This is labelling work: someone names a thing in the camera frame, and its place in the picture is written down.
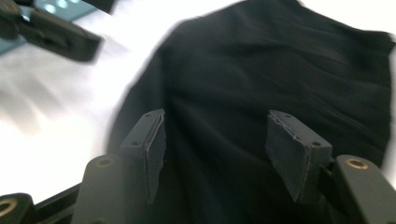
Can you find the black shorts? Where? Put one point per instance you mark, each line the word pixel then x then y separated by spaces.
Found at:
pixel 249 77

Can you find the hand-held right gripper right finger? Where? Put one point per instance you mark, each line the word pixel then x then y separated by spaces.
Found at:
pixel 295 155

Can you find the light blue plastic basket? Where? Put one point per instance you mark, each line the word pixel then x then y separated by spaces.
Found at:
pixel 77 11

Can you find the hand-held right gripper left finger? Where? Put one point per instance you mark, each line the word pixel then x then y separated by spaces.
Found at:
pixel 140 161

